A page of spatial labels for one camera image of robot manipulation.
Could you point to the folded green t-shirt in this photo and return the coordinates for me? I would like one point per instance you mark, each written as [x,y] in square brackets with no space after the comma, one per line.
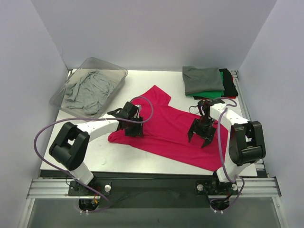
[208,84]

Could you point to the aluminium front frame rail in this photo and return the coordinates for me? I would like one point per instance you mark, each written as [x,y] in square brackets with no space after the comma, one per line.
[60,188]

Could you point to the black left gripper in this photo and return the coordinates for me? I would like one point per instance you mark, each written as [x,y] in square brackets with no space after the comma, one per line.
[134,129]

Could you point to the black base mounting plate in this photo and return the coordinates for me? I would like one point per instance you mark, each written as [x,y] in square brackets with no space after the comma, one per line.
[156,200]

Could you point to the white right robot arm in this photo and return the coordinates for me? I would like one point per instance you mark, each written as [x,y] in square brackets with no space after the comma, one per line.
[240,141]

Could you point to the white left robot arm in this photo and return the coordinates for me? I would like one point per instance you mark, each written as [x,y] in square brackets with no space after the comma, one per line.
[70,145]

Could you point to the folded dark grey t-shirt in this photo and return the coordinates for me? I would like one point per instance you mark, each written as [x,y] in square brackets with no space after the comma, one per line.
[188,72]

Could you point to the folded black t-shirt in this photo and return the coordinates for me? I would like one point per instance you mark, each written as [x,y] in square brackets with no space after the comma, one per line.
[209,94]

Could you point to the pink t-shirt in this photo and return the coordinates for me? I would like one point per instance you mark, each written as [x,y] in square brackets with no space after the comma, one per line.
[166,133]

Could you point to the clear plastic bin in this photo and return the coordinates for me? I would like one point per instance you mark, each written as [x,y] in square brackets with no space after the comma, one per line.
[113,71]

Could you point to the crumpled light grey t-shirt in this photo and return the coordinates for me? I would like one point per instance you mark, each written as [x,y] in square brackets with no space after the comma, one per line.
[90,92]

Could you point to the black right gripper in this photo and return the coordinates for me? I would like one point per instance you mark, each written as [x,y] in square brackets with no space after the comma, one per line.
[202,132]

